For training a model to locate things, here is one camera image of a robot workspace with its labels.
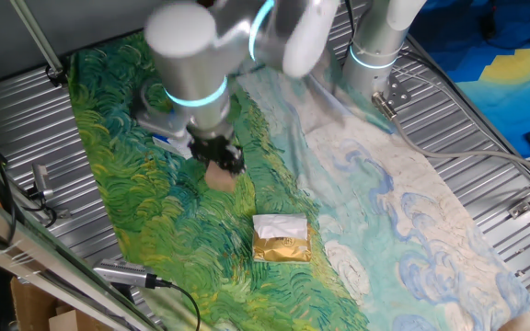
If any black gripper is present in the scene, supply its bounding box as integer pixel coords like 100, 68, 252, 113
188, 133, 248, 177

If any small wooden block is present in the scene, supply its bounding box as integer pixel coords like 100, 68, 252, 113
203, 160, 238, 194

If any blue tissue pack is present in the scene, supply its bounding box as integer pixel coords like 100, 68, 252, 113
151, 133, 195, 160

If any painted landscape cloth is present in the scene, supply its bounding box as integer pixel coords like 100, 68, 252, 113
66, 27, 530, 331

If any gold tissue pack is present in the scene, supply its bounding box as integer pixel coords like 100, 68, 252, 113
251, 212, 313, 264

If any grey green stand pole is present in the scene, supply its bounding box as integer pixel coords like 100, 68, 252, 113
8, 0, 66, 80

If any brown cardboard box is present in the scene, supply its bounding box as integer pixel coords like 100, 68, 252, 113
9, 275, 115, 331

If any blue yellow cloth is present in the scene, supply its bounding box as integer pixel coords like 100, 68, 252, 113
407, 0, 530, 160

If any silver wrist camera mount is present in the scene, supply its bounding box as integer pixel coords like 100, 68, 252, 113
130, 80, 190, 140

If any black camera cable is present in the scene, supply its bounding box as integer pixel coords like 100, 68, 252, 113
167, 282, 202, 331

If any silver camera with heat fins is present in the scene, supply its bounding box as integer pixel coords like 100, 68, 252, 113
92, 258, 173, 291

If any small silver camera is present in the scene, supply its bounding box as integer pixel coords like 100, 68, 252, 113
30, 163, 56, 201

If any metal base bracket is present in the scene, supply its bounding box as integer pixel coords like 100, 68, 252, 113
381, 73, 412, 109

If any aluminium frame beam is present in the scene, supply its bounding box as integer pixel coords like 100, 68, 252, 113
0, 183, 165, 331

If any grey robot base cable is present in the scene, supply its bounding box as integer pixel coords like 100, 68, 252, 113
371, 91, 530, 183

